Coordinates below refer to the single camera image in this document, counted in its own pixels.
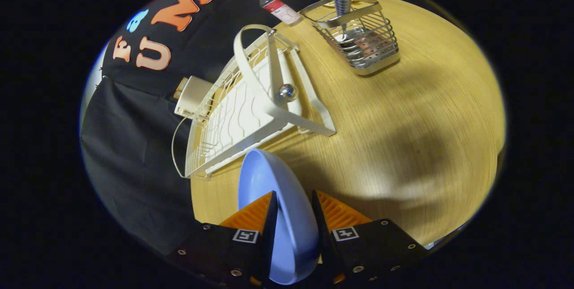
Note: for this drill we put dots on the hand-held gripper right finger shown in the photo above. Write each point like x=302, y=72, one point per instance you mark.
x=323, y=244

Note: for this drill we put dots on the brown toast slice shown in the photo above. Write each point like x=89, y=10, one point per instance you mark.
x=180, y=88

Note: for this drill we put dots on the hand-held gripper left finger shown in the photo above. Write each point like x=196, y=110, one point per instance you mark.
x=270, y=235

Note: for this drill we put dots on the clear bottle with red label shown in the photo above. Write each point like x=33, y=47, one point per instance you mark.
x=280, y=9

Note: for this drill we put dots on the white toaster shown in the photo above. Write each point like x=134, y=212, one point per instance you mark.
x=195, y=96

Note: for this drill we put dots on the blue plate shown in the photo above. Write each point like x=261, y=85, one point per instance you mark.
x=287, y=208

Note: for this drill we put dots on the white drainer tray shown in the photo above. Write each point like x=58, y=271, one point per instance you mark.
x=242, y=109

